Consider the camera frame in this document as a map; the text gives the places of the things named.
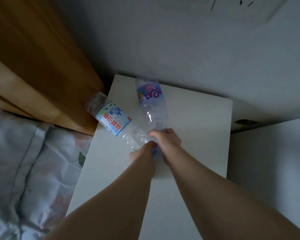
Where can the person's right hand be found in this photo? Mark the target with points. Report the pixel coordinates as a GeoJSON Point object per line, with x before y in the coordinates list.
{"type": "Point", "coordinates": [168, 144]}

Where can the person's left hand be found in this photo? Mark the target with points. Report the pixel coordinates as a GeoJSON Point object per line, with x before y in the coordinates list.
{"type": "Point", "coordinates": [143, 153]}

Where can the person's right fingers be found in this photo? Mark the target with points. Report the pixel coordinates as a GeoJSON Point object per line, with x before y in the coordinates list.
{"type": "Point", "coordinates": [160, 133]}

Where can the person's left thumb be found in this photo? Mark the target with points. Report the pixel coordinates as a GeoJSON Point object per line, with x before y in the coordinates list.
{"type": "Point", "coordinates": [133, 156]}

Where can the clear bottle with pink label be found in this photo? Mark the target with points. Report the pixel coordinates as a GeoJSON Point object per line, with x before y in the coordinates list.
{"type": "Point", "coordinates": [151, 104]}

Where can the clear bottle with blue label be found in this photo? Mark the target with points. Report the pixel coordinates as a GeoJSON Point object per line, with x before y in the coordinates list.
{"type": "Point", "coordinates": [112, 117]}

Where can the person's left forearm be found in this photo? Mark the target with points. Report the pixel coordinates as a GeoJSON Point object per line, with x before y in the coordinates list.
{"type": "Point", "coordinates": [110, 202]}

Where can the person's right forearm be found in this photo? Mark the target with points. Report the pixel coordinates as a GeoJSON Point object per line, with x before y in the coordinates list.
{"type": "Point", "coordinates": [222, 197]}

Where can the white bedside cabinet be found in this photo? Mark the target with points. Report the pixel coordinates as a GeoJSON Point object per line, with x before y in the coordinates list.
{"type": "Point", "coordinates": [162, 137]}

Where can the floral bed quilt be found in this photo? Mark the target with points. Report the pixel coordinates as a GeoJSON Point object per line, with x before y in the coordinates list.
{"type": "Point", "coordinates": [32, 172]}

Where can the wooden headboard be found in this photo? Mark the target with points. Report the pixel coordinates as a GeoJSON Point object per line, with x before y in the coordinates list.
{"type": "Point", "coordinates": [40, 62]}

